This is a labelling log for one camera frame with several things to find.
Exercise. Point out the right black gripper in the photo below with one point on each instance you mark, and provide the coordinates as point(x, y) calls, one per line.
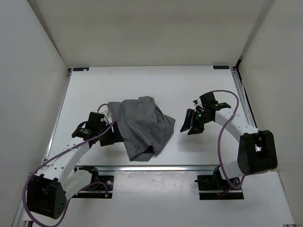
point(196, 128)

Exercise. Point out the grey pleated skirt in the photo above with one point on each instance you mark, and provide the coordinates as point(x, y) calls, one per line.
point(144, 128)

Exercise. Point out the blue corner label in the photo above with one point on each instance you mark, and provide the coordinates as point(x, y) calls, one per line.
point(81, 69)
point(221, 67)

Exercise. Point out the left blue corner label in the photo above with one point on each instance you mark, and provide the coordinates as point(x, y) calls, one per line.
point(81, 69)

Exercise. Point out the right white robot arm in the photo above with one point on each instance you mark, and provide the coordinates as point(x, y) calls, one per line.
point(256, 152)

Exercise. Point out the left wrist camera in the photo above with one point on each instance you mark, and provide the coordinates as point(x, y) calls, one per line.
point(97, 121)

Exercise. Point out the right blue corner label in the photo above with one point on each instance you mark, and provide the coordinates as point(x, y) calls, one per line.
point(221, 67)

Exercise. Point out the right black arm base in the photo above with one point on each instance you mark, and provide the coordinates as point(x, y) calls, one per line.
point(212, 187)

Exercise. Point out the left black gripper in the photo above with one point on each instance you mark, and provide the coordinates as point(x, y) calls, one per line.
point(115, 136)

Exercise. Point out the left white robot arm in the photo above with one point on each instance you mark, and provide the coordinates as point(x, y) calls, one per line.
point(58, 180)

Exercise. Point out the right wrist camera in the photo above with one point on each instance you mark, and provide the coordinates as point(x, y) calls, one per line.
point(205, 100)

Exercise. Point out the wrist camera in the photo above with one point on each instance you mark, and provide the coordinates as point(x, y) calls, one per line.
point(97, 121)
point(205, 100)

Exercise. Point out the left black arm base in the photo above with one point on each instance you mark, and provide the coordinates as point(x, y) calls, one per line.
point(100, 185)

